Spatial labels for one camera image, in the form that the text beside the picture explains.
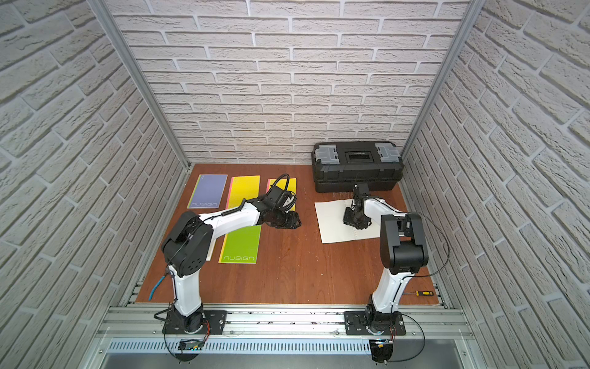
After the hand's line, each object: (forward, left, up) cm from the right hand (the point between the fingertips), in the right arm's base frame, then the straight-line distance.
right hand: (352, 222), depth 98 cm
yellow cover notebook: (+22, +51, +1) cm, 55 cm away
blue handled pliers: (-22, +77, +1) cm, 80 cm away
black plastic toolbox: (+19, +5, +16) cm, 25 cm away
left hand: (-2, +23, +6) cm, 23 cm away
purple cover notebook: (+21, +67, +1) cm, 70 cm away
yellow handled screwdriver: (-30, -19, 0) cm, 36 cm away
